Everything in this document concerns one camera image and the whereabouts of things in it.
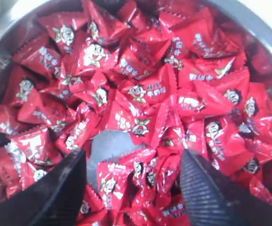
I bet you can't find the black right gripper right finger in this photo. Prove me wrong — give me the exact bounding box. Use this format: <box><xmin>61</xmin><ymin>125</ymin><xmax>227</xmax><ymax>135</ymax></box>
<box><xmin>180</xmin><ymin>149</ymin><xmax>272</xmax><ymax>226</ymax></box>

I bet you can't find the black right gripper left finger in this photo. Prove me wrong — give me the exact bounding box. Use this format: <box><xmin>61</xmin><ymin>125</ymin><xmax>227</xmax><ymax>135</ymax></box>
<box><xmin>0</xmin><ymin>149</ymin><xmax>86</xmax><ymax>226</ymax></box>

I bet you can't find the stainless steel round plate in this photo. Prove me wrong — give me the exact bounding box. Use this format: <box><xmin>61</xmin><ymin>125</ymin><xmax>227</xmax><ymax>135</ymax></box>
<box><xmin>0</xmin><ymin>0</ymin><xmax>272</xmax><ymax>194</ymax></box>

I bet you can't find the red wrapped candy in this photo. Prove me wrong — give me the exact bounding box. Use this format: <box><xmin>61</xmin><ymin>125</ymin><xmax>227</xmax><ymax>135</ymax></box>
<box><xmin>99</xmin><ymin>89</ymin><xmax>169</xmax><ymax>148</ymax></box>
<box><xmin>118</xmin><ymin>64</ymin><xmax>177</xmax><ymax>105</ymax></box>
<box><xmin>97</xmin><ymin>147</ymin><xmax>158</xmax><ymax>211</ymax></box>
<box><xmin>72</xmin><ymin>38</ymin><xmax>119</xmax><ymax>75</ymax></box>

